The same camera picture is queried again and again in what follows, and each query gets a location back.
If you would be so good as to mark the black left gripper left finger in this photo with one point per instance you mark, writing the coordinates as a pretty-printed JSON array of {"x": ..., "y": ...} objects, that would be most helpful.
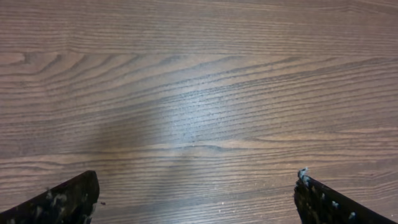
[{"x": 72, "y": 202}]

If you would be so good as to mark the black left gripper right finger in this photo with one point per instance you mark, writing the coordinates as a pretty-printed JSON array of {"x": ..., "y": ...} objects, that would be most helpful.
[{"x": 317, "y": 203}]

